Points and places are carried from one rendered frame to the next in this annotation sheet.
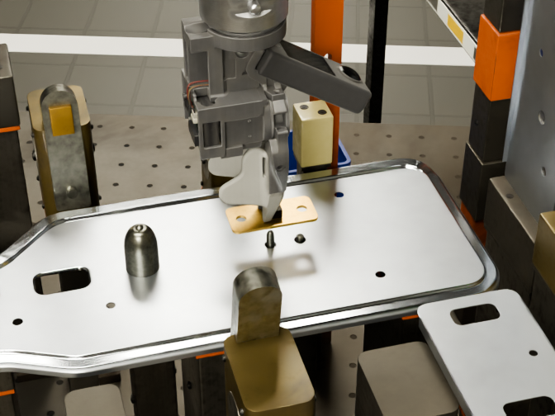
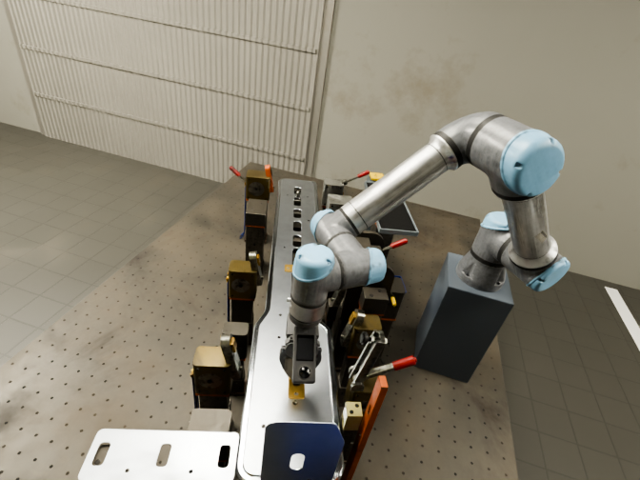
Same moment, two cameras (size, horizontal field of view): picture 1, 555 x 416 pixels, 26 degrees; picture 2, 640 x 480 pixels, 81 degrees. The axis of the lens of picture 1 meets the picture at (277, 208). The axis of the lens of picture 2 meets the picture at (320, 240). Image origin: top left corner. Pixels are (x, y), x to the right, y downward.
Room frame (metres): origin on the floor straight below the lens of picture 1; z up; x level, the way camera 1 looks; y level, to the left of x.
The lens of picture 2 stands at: (0.98, -0.53, 1.83)
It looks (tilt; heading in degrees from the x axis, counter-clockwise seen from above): 34 degrees down; 97
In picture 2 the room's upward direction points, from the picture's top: 9 degrees clockwise
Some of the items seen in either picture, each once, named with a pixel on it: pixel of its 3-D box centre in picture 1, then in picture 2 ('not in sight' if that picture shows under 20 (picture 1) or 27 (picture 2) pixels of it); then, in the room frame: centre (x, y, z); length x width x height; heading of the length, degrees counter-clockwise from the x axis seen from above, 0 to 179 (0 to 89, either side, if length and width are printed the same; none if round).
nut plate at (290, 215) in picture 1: (272, 210); (296, 381); (0.91, 0.01, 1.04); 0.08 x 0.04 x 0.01; 105
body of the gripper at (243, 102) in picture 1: (237, 80); (303, 328); (0.90, 0.03, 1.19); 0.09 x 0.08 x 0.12; 105
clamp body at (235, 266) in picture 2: not in sight; (238, 305); (0.62, 0.35, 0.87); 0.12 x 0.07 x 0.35; 15
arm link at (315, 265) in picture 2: not in sight; (313, 274); (0.90, 0.03, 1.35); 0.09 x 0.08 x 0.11; 35
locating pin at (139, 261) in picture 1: (141, 252); not in sight; (0.87, 0.13, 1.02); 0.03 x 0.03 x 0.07
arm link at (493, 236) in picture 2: not in sight; (500, 235); (1.38, 0.52, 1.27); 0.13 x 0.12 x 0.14; 125
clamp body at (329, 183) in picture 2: not in sight; (330, 214); (0.81, 1.07, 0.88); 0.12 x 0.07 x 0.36; 15
